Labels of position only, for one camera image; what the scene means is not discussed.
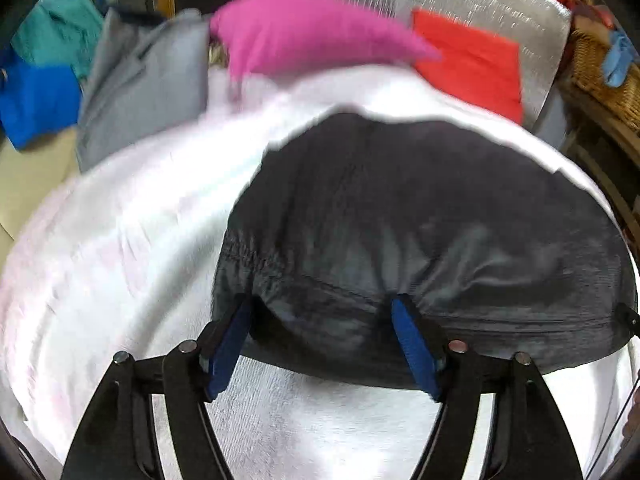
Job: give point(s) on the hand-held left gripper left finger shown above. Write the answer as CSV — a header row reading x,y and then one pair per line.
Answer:
x,y
227,355

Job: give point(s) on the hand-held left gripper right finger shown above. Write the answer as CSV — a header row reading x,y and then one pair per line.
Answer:
x,y
415,350

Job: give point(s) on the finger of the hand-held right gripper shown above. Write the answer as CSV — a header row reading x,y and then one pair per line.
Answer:
x,y
627,322

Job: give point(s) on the black quilted jacket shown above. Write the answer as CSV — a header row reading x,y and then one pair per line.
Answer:
x,y
400,210

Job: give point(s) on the white fleece blanket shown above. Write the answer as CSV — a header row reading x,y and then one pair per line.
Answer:
x,y
125,260

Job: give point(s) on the light blue cloth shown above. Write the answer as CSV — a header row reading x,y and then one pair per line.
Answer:
x,y
616,60

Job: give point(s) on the wicker basket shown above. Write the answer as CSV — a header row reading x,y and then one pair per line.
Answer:
x,y
585,60

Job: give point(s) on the grey garment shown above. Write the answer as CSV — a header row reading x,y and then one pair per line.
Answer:
x,y
140,90

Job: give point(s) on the red pillow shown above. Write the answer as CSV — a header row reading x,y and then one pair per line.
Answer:
x,y
465,65

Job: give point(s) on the blue jacket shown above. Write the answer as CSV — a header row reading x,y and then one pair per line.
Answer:
x,y
35,100

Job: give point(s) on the pink pillow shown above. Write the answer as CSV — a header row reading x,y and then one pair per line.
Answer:
x,y
300,30

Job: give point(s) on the teal garment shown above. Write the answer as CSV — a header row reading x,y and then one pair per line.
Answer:
x,y
55,25

